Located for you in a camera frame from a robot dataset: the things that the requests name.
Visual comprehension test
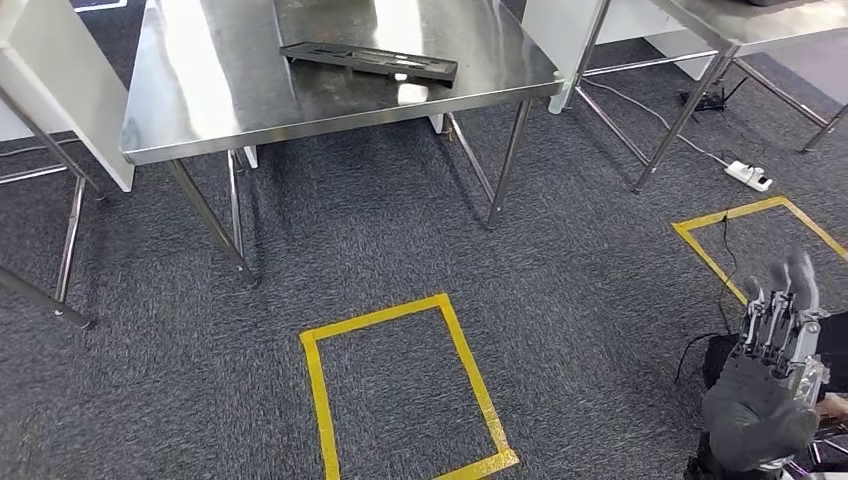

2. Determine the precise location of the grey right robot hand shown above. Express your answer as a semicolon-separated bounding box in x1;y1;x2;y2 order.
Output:
700;248;833;475

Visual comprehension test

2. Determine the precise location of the black plastic panel part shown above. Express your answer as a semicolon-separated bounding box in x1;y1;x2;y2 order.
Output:
279;41;460;89

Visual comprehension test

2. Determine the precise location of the stainless steel workbench table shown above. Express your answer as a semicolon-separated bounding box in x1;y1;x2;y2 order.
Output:
120;0;565;289

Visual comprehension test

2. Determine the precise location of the chrome stool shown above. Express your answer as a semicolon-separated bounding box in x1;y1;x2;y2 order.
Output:
788;427;848;480

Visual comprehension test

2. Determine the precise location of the yellow floor tape square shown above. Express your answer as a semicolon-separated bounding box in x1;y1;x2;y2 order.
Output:
299;293;521;480
670;195;848;307

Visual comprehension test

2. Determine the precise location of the white power strip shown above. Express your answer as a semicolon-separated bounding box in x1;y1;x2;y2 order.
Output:
723;160;774;193

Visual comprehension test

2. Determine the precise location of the black router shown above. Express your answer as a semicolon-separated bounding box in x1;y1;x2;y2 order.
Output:
678;76;750;114

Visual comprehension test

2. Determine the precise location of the white panel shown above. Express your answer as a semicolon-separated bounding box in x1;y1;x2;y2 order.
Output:
521;0;720;115
0;0;136;193

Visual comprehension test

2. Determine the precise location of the thin black floor cable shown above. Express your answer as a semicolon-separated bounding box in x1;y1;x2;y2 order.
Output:
673;211;741;386

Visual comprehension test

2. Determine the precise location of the white power cable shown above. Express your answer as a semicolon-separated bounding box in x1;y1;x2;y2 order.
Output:
582;78;730;168

